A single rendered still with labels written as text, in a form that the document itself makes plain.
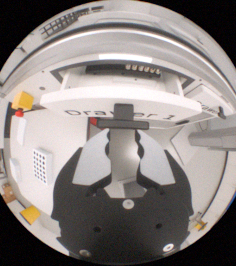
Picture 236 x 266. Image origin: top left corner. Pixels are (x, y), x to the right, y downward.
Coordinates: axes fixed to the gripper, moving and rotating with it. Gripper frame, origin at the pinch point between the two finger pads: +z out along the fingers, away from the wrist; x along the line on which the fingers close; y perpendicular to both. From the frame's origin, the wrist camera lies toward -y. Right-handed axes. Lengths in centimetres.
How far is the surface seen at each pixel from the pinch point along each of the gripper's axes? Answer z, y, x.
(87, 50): 2.9, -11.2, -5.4
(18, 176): -5, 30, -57
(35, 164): 2.4, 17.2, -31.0
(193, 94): 7.9, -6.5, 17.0
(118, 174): 51, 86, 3
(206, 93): 4.7, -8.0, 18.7
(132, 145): 71, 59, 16
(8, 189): -67, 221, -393
